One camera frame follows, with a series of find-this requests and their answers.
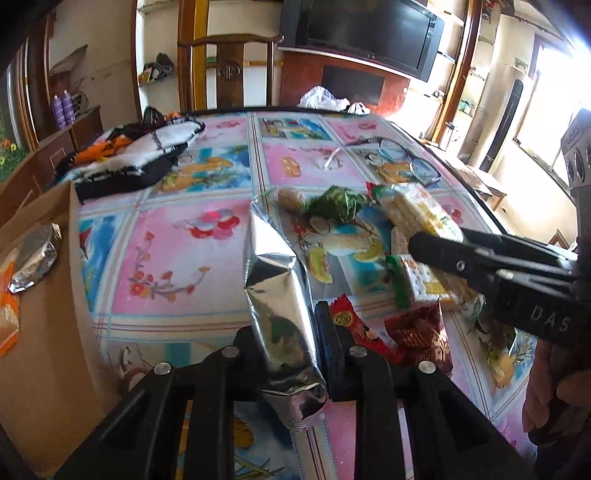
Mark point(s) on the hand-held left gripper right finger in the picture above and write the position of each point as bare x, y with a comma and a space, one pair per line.
334, 364

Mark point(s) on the brown wooden side cabinet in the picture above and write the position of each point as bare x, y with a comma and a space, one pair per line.
55, 152

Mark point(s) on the long silver foil snack packet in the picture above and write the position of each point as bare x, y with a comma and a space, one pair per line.
277, 295

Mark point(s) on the eyeglasses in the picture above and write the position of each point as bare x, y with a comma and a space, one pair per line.
397, 159

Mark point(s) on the red and gold snack packet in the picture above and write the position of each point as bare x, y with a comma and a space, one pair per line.
422, 337

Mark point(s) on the low wooden stool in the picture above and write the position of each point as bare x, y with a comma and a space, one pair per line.
485, 184

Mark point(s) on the orange snack packet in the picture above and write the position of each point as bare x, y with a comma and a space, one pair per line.
8, 314

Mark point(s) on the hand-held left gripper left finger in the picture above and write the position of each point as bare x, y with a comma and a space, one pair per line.
245, 364

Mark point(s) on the green-ended cracker packet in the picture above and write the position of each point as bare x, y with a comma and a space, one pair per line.
422, 284

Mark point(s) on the colourful printed tablecloth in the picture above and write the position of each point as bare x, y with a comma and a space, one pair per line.
184, 258

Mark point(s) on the wooden chair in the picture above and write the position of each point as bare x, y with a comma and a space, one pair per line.
230, 69

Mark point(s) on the black flat television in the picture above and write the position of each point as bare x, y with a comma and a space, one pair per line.
369, 32

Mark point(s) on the floral picture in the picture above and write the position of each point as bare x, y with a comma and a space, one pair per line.
7, 147

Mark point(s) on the green wrapped snack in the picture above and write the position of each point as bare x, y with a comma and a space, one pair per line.
337, 203

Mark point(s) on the dark bag on shelf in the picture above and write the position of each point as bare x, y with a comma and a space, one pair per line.
159, 69

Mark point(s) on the round silver foil packet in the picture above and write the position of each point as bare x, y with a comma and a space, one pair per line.
34, 258

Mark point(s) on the clear-wrapped bread snack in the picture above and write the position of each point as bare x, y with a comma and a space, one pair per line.
290, 198

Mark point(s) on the red cartoon snack packet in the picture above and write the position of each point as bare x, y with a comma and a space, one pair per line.
364, 330

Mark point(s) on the person's right hand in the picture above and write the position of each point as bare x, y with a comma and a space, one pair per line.
549, 397

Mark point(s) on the yellow cracker packet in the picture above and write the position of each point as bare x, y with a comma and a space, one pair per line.
415, 210

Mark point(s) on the tall black panel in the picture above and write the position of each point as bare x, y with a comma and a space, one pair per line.
508, 120

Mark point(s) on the red television cabinet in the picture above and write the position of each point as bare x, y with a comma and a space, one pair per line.
355, 83

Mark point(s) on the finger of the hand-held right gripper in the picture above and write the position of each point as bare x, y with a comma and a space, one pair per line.
517, 244
443, 258

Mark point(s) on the brown cardboard box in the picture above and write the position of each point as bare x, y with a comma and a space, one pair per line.
60, 332

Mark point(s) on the small white plastic bag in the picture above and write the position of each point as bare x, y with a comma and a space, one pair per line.
358, 109

